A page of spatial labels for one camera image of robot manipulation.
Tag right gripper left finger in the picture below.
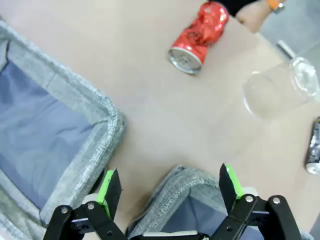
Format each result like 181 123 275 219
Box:
43 167 127 240

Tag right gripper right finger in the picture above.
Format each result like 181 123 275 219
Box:
211 163 302 240

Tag crushed black drink can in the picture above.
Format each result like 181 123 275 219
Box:
304 116 320 175

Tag clear plastic cup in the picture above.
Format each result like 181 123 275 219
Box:
241 56 320 120

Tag crushed red drink can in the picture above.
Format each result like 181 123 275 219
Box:
167 1 230 75

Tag person's left hand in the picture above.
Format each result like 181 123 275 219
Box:
236 1 275 33

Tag grey woven fabric basket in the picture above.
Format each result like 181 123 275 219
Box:
0 17 127 240
124 171 313 240

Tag person's black trousers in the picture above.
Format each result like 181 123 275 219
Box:
221 0 255 18

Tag orange strap wristwatch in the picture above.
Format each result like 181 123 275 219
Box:
265 0 286 14

